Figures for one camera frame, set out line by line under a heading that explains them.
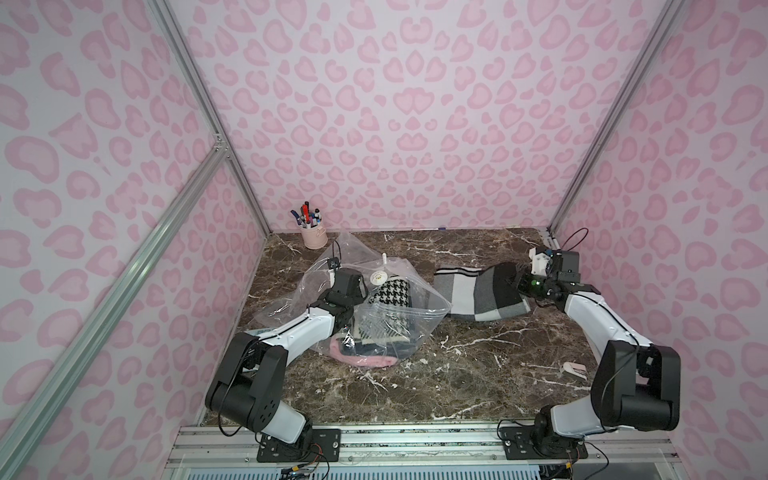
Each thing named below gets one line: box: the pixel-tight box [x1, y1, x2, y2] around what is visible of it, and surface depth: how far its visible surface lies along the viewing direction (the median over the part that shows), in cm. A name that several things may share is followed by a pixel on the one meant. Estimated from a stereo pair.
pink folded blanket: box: [329, 335, 398, 367], surface depth 85 cm
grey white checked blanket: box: [434, 262, 531, 321], surface depth 96 cm
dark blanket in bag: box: [340, 338, 416, 359], surface depth 84 cm
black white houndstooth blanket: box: [368, 278, 414, 325], surface depth 92 cm
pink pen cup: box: [300, 226, 329, 250], surface depth 112 cm
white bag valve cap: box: [370, 270, 388, 285], surface depth 91 cm
